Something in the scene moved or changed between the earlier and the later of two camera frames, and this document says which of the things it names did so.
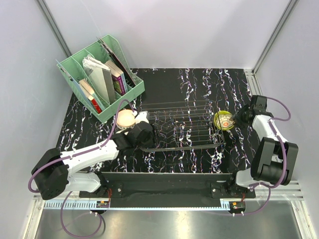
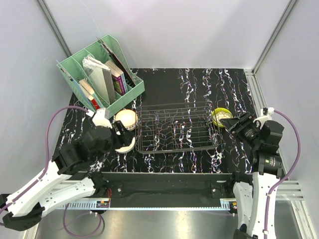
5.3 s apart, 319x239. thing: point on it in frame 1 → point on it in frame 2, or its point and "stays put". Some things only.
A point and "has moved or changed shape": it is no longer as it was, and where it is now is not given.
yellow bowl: [222, 120] has moved or changed shape
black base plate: [169, 185] stays put
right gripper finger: [235, 117] → [230, 123]
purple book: [117, 76] stays put
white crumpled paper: [90, 62] stays put
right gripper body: [242, 122] → [248, 131]
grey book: [102, 78] stays put
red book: [98, 109] stays put
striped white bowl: [125, 119] stays put
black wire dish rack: [183, 125] stays put
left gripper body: [147, 141] → [109, 147]
